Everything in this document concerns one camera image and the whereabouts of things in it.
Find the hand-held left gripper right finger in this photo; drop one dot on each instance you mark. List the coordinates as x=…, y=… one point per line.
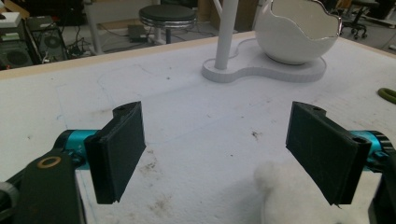
x=327, y=152

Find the white stand pole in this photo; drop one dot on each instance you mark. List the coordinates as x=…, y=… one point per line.
x=224, y=34

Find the black office chair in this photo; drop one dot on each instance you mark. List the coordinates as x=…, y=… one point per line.
x=358, y=18

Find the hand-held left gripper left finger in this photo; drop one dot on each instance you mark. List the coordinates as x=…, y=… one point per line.
x=116, y=155

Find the round black stool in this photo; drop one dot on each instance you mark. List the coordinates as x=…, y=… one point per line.
x=167, y=17

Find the white fluffy plush toy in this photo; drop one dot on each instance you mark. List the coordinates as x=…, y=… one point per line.
x=289, y=199

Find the black speaker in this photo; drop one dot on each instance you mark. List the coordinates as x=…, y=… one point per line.
x=15, y=57

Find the white stand base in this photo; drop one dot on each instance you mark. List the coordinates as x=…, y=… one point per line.
x=264, y=70

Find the white eggshell-shaped bowl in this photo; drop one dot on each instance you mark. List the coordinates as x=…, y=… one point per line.
x=295, y=34

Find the small black box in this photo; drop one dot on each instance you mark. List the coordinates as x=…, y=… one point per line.
x=137, y=33

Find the black computer tower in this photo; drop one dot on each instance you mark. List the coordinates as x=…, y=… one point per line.
x=46, y=40

